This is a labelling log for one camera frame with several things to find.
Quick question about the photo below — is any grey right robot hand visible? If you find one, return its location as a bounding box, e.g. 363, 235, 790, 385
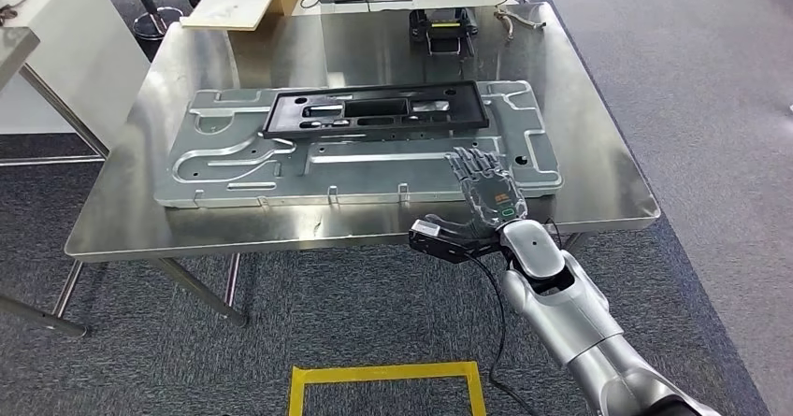
427, 147, 529, 241

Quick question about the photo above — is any black plastic plate frame part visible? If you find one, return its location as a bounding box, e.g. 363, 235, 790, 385
261, 80, 491, 141

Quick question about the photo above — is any stainless steel workbench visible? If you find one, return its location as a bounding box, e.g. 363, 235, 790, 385
64, 1, 662, 329

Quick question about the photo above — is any large stamped metal panel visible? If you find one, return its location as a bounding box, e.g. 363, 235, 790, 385
153, 79, 564, 209

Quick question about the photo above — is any black clamp device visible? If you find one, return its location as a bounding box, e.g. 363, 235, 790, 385
409, 7, 480, 59

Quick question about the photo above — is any metal hand tool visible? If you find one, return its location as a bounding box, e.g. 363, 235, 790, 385
493, 6, 548, 42

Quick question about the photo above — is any yellow floor tape square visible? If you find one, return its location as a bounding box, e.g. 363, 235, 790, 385
287, 361, 489, 416

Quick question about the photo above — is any white flat tray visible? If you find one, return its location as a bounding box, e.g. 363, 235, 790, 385
180, 0, 280, 33

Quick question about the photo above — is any stainless steel side table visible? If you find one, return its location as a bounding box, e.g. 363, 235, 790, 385
0, 25, 111, 340

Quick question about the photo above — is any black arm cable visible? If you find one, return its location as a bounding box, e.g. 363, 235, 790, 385
464, 254, 541, 416

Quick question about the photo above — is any black stanchion post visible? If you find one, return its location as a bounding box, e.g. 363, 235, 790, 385
123, 0, 184, 41

